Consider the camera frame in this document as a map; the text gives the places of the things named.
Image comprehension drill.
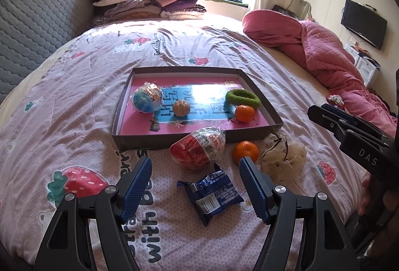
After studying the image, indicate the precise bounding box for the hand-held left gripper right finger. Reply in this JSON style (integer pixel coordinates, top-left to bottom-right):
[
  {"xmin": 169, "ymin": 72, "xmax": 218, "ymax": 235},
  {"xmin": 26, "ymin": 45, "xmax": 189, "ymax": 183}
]
[{"xmin": 238, "ymin": 156, "xmax": 357, "ymax": 271}]

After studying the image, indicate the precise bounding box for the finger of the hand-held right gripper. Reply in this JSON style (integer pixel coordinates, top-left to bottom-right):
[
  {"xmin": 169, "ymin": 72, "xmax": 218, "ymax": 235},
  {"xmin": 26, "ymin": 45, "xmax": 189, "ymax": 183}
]
[
  {"xmin": 320, "ymin": 103, "xmax": 388, "ymax": 140},
  {"xmin": 307, "ymin": 105, "xmax": 353, "ymax": 147}
]

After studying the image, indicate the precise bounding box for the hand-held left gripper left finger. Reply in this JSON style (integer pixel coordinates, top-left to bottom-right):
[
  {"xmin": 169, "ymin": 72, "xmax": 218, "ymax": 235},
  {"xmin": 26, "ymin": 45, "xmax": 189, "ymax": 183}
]
[{"xmin": 33, "ymin": 156, "xmax": 153, "ymax": 271}]

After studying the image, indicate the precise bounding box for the tangerine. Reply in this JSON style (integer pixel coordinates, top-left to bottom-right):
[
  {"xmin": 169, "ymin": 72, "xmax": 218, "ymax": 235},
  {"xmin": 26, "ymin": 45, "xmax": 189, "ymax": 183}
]
[
  {"xmin": 234, "ymin": 105, "xmax": 255, "ymax": 123},
  {"xmin": 232, "ymin": 141, "xmax": 260, "ymax": 165}
]

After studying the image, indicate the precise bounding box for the blue snack packet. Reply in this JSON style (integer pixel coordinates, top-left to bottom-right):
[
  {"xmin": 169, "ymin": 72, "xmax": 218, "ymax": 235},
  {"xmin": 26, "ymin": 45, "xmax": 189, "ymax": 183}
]
[{"xmin": 177, "ymin": 165, "xmax": 245, "ymax": 227}]

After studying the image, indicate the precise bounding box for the shallow cardboard box tray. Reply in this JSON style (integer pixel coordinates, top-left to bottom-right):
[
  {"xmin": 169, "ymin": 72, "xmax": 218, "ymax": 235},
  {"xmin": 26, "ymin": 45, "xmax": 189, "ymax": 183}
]
[{"xmin": 111, "ymin": 67, "xmax": 284, "ymax": 151}]

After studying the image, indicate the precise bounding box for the red toy egg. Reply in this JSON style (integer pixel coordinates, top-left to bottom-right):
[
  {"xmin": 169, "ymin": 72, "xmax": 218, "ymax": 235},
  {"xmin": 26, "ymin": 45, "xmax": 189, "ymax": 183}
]
[{"xmin": 170, "ymin": 127, "xmax": 226, "ymax": 170}]

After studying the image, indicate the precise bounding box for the blue orange toy egg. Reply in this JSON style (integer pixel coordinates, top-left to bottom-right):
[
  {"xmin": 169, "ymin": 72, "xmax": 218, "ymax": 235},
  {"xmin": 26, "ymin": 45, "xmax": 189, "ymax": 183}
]
[{"xmin": 131, "ymin": 82, "xmax": 164, "ymax": 114}]

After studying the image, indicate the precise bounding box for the walnut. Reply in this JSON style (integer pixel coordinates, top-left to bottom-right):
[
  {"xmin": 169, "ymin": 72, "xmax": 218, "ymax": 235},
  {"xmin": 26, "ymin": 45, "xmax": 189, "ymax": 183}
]
[{"xmin": 172, "ymin": 100, "xmax": 191, "ymax": 117}]

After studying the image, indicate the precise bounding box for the green fuzzy ring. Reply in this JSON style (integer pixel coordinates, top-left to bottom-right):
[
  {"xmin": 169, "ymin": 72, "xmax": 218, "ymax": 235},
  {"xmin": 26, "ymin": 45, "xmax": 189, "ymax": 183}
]
[{"xmin": 225, "ymin": 89, "xmax": 261, "ymax": 110}]

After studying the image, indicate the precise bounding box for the person's right hand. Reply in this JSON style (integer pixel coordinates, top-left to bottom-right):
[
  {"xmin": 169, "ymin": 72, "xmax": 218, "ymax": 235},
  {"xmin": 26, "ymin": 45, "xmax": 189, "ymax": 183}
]
[{"xmin": 358, "ymin": 171, "xmax": 375, "ymax": 217}]

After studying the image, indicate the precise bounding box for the small colourful toy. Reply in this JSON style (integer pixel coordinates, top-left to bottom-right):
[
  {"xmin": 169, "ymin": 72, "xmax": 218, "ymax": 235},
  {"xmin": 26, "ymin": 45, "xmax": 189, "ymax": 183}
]
[{"xmin": 326, "ymin": 94, "xmax": 345, "ymax": 110}]

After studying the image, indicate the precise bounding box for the white drawer cabinet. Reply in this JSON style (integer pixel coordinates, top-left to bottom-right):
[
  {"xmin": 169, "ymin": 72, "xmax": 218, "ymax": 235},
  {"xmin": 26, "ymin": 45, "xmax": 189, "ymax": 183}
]
[{"xmin": 344, "ymin": 44, "xmax": 381, "ymax": 88}]

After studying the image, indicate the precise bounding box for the pink quilt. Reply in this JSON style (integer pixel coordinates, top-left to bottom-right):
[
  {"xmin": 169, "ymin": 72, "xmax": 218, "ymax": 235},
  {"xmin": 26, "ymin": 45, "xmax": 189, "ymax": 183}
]
[{"xmin": 277, "ymin": 21, "xmax": 399, "ymax": 137}]

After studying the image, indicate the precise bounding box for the black television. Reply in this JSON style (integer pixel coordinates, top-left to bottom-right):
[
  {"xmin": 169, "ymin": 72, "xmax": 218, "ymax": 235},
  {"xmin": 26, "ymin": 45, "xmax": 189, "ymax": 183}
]
[{"xmin": 340, "ymin": 0, "xmax": 388, "ymax": 50}]

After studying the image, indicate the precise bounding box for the strawberry printed blanket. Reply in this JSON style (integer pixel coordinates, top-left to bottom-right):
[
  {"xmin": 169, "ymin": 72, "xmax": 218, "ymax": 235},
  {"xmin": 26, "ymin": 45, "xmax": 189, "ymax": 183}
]
[{"xmin": 0, "ymin": 19, "xmax": 371, "ymax": 271}]

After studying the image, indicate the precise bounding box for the pink pillow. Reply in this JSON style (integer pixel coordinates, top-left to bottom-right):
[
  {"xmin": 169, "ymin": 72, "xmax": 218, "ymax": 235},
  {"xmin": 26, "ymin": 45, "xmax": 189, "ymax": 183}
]
[{"xmin": 242, "ymin": 9, "xmax": 303, "ymax": 49}]

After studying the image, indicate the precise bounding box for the black bag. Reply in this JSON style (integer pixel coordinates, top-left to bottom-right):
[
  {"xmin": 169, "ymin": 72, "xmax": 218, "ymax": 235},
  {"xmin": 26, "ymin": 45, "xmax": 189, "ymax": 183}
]
[{"xmin": 272, "ymin": 5, "xmax": 295, "ymax": 18}]

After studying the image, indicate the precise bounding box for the metal chair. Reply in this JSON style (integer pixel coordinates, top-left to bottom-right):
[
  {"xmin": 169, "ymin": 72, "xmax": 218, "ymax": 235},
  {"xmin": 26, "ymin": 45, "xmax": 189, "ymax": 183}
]
[{"xmin": 287, "ymin": 0, "xmax": 312, "ymax": 21}]

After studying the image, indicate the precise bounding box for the grey quilted headboard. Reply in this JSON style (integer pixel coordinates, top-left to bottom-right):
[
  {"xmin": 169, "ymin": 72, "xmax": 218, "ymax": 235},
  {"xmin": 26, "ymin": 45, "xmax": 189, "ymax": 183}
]
[{"xmin": 0, "ymin": 0, "xmax": 94, "ymax": 103}]

